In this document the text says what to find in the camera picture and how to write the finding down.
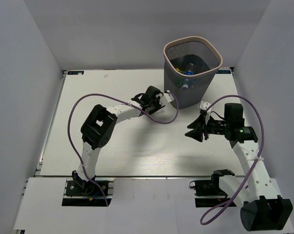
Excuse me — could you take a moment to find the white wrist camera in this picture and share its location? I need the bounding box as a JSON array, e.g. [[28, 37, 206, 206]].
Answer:
[[162, 90, 175, 103], [199, 101, 211, 122]]

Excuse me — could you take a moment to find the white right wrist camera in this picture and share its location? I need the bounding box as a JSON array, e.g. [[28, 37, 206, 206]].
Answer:
[[199, 101, 211, 122]]

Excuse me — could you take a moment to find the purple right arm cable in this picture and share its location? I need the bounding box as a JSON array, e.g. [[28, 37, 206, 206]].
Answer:
[[200, 94, 266, 225]]

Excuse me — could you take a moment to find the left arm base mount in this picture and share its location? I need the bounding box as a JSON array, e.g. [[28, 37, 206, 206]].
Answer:
[[61, 180, 113, 207]]

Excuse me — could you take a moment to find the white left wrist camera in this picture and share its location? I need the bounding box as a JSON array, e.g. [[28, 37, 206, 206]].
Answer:
[[162, 90, 175, 103]]

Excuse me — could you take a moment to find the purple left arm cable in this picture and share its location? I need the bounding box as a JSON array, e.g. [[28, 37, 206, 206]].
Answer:
[[67, 91, 179, 207]]

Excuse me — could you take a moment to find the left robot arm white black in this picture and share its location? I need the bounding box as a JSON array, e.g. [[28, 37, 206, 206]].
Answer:
[[72, 86, 173, 195]]

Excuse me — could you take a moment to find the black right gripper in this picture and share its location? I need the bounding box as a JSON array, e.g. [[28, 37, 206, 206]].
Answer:
[[185, 114, 230, 142]]

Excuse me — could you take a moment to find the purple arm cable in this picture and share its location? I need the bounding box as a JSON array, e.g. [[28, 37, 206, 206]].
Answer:
[[200, 94, 266, 225], [67, 91, 179, 207]]

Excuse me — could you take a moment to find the clear bottle red cap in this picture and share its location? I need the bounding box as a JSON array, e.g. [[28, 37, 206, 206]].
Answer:
[[184, 63, 199, 73]]

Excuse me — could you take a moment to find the green bottle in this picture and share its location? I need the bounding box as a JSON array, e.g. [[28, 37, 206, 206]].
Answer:
[[175, 67, 184, 87]]

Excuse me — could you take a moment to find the clear bottle blue label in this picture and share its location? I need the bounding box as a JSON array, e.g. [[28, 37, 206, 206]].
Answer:
[[182, 72, 194, 89]]

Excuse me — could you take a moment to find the grey mesh waste bin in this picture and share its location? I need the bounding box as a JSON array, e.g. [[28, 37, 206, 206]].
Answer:
[[163, 36, 223, 109]]

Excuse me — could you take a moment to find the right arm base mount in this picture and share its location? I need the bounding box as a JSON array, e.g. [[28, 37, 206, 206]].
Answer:
[[189, 180, 230, 208]]

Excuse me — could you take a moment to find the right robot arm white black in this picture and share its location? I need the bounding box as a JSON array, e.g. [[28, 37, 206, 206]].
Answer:
[[185, 101, 293, 231]]

